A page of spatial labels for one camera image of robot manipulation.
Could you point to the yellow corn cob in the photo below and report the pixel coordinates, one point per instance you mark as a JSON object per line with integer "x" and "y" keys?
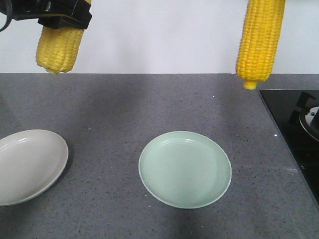
{"x": 259, "y": 41}
{"x": 57, "y": 49}

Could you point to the black gas stove top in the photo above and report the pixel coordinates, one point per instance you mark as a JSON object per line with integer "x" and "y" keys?
{"x": 292, "y": 179}

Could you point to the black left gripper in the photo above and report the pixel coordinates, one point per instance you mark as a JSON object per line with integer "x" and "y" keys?
{"x": 51, "y": 13}

